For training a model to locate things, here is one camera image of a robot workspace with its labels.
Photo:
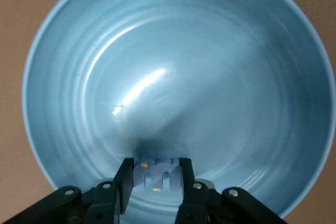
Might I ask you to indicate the blue plate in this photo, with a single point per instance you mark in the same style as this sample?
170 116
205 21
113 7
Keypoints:
183 77

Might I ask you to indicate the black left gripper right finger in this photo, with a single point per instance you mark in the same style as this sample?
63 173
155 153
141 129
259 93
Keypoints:
199 205

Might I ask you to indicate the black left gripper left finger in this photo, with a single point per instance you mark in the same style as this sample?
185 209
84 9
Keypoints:
105 205

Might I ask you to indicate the blue letter B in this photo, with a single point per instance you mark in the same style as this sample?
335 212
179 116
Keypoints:
157 171

